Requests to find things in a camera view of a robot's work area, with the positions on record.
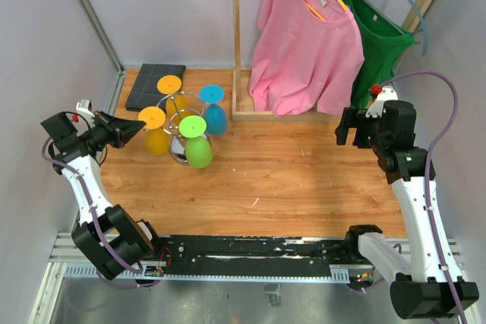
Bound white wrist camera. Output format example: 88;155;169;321
365;84;398;118
75;99;95;126

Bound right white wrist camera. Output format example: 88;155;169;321
365;84;398;118

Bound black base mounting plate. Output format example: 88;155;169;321
144;235;371;280

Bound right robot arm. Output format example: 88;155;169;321
335;100;479;320

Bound dark grey folded cloth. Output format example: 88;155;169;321
125;64;186;112

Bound aluminium frame post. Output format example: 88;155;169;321
55;0;126;73

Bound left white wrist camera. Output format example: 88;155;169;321
75;99;95;126

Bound green t-shirt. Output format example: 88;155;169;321
343;0;415;109

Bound chrome wine glass rack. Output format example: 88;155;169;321
156;90;213;169

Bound pink t-shirt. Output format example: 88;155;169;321
248;0;365;117

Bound blue wine glass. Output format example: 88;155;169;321
199;84;228;136

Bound green wine glass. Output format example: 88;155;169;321
179;115;213;168

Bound orange wine glass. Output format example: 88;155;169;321
157;75;188;117
138;106;170;156

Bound wooden clothes rack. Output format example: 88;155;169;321
231;0;435;122

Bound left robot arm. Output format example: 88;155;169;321
41;112;163;280

